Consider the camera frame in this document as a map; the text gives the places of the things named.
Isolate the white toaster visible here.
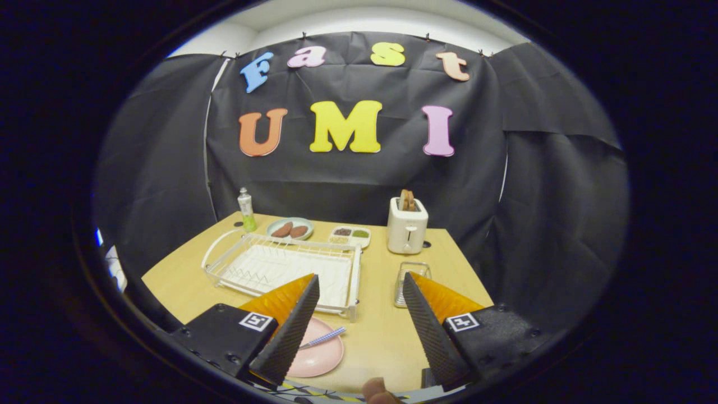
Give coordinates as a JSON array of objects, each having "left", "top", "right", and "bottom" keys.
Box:
[{"left": 386, "top": 196, "right": 429, "bottom": 255}]

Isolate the white divided seed tray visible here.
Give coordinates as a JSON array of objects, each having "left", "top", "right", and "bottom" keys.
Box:
[{"left": 329, "top": 226, "right": 371, "bottom": 249}]

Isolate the pink plate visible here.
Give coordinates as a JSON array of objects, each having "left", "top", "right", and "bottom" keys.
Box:
[{"left": 286, "top": 317, "right": 344, "bottom": 378}]

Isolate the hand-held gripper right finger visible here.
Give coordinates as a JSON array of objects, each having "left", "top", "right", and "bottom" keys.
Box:
[{"left": 402, "top": 272, "right": 553, "bottom": 391}]

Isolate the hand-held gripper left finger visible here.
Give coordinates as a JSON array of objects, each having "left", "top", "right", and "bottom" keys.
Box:
[{"left": 171, "top": 274, "right": 320, "bottom": 388}]

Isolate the dark patterned cloth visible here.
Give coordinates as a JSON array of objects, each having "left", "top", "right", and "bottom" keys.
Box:
[{"left": 264, "top": 380, "right": 365, "bottom": 403}]

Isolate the blue checkered handle spoon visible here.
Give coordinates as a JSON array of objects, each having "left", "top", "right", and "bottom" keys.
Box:
[{"left": 298, "top": 327, "right": 347, "bottom": 351}]

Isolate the white wire dish rack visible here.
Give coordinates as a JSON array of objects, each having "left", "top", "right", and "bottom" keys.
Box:
[{"left": 201, "top": 229, "right": 362, "bottom": 322}]

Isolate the square metal mesh basket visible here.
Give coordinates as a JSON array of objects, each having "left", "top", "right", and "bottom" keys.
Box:
[{"left": 394, "top": 261, "right": 432, "bottom": 308}]

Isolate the small green-bottomed bottle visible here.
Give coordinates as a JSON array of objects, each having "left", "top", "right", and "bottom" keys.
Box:
[{"left": 237, "top": 187, "right": 258, "bottom": 232}]

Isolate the light green plate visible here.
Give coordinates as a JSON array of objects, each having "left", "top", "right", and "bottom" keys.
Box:
[{"left": 266, "top": 217, "right": 314, "bottom": 241}]

